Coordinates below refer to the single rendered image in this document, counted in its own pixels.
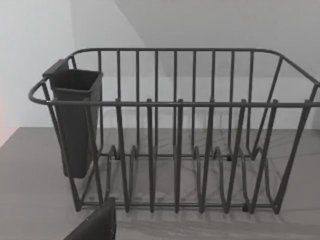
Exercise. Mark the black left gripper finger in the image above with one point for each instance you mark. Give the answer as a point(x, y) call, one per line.
point(100, 222)

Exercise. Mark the dark grey cutlery holder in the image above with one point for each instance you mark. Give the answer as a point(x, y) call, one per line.
point(73, 120)

